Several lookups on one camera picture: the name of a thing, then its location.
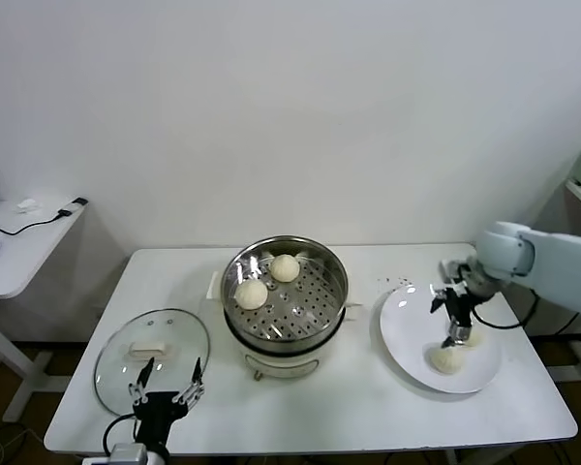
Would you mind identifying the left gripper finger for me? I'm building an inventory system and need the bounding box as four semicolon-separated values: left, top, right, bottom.
172;356;207;406
128;356;156;406

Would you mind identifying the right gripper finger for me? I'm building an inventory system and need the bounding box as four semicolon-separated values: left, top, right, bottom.
440;322;473;349
429;285;449;314

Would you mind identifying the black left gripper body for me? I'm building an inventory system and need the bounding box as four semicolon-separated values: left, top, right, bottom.
133;390;191;450

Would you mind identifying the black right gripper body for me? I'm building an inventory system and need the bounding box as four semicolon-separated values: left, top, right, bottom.
443;285;483;328

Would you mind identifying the glass pot lid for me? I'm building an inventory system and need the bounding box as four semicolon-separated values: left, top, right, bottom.
94;308;212;418

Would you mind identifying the stainless steel steamer basket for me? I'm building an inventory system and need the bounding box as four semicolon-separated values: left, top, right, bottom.
206;235;367;343

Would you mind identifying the white oval plate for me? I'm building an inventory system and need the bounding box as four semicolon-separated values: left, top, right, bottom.
380;283;504;396

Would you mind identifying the white electric pot base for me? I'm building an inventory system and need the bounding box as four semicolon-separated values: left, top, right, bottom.
225;307;358;384

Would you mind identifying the white side desk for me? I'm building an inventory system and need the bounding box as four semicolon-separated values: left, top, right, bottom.
0;197;91;422

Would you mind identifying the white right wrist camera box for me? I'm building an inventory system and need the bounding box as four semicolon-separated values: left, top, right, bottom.
439;259;471;285

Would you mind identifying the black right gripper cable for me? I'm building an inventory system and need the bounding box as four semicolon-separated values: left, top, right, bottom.
470;290;538;330

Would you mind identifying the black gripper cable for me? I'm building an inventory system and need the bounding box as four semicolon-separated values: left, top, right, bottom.
101;414;139;454
470;290;538;330

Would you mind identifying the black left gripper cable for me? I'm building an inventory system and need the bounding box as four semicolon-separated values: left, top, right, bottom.
101;414;139;454

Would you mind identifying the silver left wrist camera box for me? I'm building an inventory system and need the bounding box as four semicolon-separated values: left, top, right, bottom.
107;443;149;465

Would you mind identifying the black power cable with adapter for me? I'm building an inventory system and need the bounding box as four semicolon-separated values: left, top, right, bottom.
522;309;581;336

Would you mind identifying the black cable with plug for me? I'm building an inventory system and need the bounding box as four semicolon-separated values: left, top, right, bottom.
0;197;89;237

